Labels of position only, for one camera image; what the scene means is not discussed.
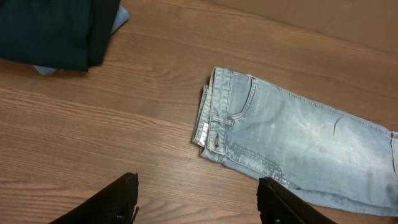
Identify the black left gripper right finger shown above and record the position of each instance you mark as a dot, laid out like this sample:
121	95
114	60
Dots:
278	205

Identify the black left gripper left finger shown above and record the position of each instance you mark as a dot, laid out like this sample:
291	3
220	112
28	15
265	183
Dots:
116	203

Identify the light blue denim shorts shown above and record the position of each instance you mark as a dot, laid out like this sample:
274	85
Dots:
325	156

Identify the folded dark navy garment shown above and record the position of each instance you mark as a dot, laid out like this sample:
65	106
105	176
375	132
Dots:
62	34

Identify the folded light blue garment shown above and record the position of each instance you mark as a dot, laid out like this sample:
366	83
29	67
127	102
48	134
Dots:
122	16

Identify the brown cardboard wall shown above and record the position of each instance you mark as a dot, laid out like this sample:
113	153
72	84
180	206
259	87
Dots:
369	22

